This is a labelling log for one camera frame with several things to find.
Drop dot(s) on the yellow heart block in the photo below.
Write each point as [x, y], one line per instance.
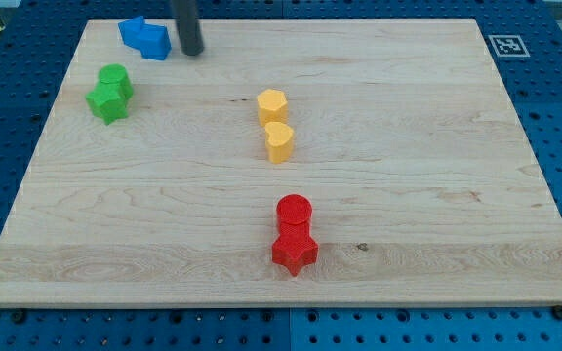
[279, 141]

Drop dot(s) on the yellow hexagon block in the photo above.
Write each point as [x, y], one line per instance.
[272, 107]

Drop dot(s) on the light wooden board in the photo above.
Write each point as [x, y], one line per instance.
[424, 188]

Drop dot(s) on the red cylinder block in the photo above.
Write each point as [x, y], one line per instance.
[293, 210]

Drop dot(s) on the red star block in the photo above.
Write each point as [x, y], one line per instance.
[294, 247]

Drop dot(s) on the blue cube block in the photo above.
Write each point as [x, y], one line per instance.
[154, 42]

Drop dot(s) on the green star block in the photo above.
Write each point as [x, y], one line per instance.
[108, 102]

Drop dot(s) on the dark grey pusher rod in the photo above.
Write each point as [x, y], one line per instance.
[188, 26]

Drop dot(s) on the green cylinder block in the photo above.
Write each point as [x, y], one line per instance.
[116, 76]

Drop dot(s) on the blue triangle block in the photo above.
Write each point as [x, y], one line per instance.
[129, 30]

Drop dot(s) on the white fiducial marker tag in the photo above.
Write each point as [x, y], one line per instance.
[508, 46]

